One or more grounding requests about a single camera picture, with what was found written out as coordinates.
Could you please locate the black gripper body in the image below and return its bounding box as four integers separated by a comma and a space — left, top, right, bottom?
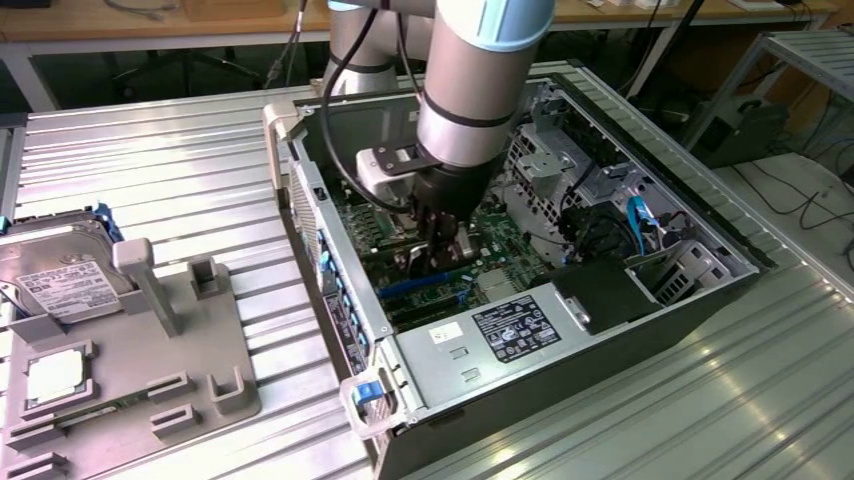
407, 162, 499, 227

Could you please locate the CPU socket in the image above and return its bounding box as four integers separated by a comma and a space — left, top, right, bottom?
378, 202, 419, 239

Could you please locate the green motherboard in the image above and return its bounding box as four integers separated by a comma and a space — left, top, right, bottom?
325, 174, 555, 334

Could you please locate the blue expansion slot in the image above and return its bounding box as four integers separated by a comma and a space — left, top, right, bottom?
377, 272, 448, 300

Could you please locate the silver chipset heat sink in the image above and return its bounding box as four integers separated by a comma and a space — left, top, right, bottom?
475, 272, 529, 302

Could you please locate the silver metal drive cage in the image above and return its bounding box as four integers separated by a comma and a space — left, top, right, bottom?
503, 122, 583, 242

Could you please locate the silver power supply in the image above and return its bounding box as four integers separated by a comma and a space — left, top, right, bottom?
392, 284, 593, 410

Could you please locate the black plastic shroud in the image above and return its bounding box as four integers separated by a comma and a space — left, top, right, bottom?
549, 254, 660, 337

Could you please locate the open PC case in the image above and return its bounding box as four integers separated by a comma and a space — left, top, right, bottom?
262, 58, 779, 480

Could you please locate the grey parts rack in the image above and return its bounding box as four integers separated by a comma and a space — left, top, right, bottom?
0, 238, 262, 480

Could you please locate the black floor unit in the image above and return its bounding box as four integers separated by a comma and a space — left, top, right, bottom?
692, 98, 792, 169

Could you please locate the black office chair base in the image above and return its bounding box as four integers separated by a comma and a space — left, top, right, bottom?
105, 47, 265, 99

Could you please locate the hard disk with blue carrier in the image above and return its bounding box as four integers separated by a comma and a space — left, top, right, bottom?
0, 202, 134, 324

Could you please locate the metal slat side table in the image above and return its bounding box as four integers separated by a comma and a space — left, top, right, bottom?
685, 29, 854, 147

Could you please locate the green RAM stick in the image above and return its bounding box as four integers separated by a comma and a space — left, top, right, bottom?
56, 392, 152, 430

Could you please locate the silver CPU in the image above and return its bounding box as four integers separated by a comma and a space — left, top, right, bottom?
24, 349, 93, 402

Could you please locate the wooden desk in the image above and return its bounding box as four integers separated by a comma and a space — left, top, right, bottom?
0, 0, 835, 59

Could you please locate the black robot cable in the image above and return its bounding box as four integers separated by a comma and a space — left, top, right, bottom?
317, 0, 415, 214

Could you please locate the blue flat wire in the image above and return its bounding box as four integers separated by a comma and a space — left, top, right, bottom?
624, 194, 653, 260

